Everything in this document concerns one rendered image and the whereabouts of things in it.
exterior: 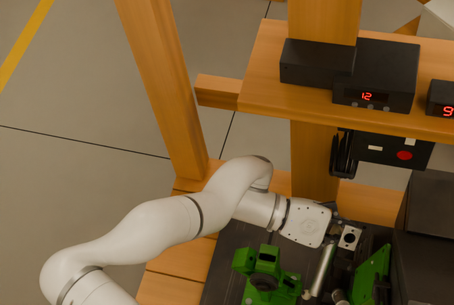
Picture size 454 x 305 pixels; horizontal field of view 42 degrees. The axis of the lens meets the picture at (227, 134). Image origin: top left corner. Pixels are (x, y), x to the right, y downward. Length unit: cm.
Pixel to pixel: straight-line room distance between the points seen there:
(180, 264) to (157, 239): 81
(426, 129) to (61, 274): 75
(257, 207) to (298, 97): 26
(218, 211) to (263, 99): 27
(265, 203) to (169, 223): 35
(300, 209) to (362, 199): 57
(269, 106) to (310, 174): 51
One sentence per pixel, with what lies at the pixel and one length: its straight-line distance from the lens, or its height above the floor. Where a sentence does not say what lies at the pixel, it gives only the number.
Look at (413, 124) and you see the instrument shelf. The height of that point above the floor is 154.
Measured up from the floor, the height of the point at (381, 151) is 141.
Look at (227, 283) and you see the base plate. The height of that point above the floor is 90.
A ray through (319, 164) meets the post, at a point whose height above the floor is 112.
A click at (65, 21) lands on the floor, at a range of 384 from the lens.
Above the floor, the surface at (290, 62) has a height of 163.
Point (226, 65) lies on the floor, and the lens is 334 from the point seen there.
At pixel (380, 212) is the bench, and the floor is 88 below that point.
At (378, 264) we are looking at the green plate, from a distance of 143.
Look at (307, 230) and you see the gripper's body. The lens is 138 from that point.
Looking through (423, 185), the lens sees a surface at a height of 124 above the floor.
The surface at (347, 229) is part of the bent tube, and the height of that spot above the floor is 130.
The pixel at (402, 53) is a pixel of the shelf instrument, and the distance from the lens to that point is 127.
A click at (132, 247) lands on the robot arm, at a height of 165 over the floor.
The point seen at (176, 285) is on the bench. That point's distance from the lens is 181.
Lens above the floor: 257
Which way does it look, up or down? 57 degrees down
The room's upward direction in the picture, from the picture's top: 11 degrees counter-clockwise
